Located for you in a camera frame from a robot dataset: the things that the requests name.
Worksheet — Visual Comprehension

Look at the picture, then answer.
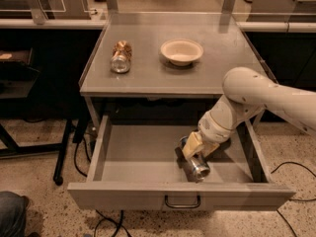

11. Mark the black floor cable left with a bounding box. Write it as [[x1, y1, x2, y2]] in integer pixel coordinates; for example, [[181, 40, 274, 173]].
[[73, 128, 133, 237]]

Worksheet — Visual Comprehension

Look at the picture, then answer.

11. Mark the black metal drawer handle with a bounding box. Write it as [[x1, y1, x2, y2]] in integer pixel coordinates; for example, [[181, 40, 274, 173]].
[[164, 196, 201, 209]]

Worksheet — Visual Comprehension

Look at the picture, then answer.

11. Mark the grey cabinet with glass top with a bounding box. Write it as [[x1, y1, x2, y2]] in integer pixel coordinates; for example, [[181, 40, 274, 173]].
[[80, 12, 273, 126]]

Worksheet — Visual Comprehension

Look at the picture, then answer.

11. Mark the white paper bowl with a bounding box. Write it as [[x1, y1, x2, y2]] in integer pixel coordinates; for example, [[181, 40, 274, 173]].
[[160, 39, 203, 67]]

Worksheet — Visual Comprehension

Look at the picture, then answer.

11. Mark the black metal table frame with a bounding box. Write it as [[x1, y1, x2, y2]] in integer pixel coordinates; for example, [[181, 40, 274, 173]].
[[0, 47, 75, 187]]

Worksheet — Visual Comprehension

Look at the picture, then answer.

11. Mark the person's leg in jeans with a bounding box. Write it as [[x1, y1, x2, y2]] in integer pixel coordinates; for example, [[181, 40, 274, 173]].
[[0, 191, 30, 237]]

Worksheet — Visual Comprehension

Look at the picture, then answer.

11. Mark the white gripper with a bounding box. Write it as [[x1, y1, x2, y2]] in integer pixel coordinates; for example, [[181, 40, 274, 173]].
[[182, 111, 236, 160]]

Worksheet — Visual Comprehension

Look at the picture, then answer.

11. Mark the open grey top drawer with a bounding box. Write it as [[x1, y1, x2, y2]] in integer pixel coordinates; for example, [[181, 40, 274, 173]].
[[68, 117, 294, 210]]

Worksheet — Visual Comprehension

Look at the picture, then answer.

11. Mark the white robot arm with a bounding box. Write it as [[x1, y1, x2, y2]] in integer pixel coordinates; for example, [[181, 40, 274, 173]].
[[183, 67, 316, 160]]

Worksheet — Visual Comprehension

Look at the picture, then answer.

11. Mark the black floor cable right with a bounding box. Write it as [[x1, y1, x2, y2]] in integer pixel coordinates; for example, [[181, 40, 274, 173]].
[[270, 161, 316, 237]]

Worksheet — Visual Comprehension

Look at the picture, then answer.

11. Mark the white horizontal rail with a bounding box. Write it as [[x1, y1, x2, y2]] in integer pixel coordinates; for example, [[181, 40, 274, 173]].
[[0, 19, 316, 33]]

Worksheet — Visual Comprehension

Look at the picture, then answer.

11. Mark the black floor cable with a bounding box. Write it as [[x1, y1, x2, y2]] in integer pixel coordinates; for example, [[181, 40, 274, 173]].
[[73, 128, 133, 237], [270, 161, 316, 237]]

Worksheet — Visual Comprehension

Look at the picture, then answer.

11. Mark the gold brown soda can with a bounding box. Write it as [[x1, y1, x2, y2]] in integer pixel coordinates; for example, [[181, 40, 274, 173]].
[[111, 40, 132, 74]]

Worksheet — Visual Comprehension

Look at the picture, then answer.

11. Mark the blue silver redbull can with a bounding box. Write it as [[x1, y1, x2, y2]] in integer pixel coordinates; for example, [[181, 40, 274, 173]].
[[176, 136, 210, 183]]

